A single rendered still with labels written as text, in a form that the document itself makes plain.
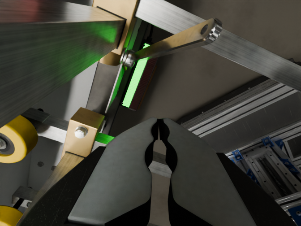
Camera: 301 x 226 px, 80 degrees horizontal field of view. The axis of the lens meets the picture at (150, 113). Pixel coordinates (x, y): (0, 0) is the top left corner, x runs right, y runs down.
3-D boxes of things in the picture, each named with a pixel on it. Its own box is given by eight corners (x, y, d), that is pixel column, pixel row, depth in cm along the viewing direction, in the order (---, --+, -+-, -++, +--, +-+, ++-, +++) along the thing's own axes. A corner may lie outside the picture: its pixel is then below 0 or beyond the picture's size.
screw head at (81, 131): (89, 128, 31) (86, 132, 30) (86, 137, 32) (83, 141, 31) (77, 123, 31) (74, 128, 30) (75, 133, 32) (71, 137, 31)
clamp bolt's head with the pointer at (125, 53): (135, 67, 40) (138, 50, 26) (131, 77, 40) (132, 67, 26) (126, 63, 40) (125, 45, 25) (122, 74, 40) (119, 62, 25)
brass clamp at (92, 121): (108, 116, 36) (101, 130, 31) (92, 163, 42) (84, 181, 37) (77, 105, 35) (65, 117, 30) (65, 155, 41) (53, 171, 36)
